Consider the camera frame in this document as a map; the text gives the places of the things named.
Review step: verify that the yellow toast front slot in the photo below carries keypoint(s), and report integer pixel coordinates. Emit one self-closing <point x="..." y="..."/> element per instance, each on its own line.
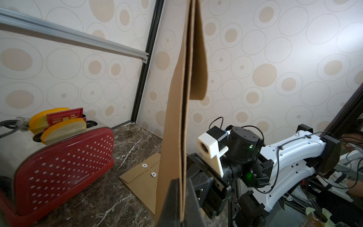
<point x="63" y="130"/>

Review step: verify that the yellow toast rear slot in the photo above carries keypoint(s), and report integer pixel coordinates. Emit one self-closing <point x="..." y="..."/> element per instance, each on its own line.
<point x="38" y="123"/>

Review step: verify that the yellow toast slot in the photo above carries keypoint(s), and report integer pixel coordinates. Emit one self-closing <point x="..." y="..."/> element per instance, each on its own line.
<point x="38" y="123"/>
<point x="63" y="130"/>

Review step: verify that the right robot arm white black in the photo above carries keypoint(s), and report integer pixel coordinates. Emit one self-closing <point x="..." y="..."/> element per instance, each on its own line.
<point x="236" y="169"/>

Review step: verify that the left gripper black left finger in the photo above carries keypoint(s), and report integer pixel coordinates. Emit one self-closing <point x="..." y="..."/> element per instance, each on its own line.
<point x="170" y="214"/>

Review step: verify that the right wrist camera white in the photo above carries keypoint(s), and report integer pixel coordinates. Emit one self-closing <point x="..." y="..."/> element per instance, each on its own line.
<point x="212" y="146"/>

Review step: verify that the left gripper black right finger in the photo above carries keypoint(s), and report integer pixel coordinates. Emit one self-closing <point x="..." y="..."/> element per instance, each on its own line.
<point x="193" y="216"/>

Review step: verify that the horizontal aluminium rail back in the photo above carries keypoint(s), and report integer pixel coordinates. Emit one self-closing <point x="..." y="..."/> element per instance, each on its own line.
<point x="25" y="22"/>

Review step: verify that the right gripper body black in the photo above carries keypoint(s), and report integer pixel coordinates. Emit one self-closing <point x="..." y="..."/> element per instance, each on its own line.
<point x="212" y="190"/>

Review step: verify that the brown file envelope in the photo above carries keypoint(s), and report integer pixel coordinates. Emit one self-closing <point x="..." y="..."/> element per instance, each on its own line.
<point x="189" y="82"/>
<point x="142" y="181"/>

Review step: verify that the red toaster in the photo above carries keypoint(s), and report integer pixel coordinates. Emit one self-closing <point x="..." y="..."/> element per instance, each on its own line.
<point x="36" y="178"/>

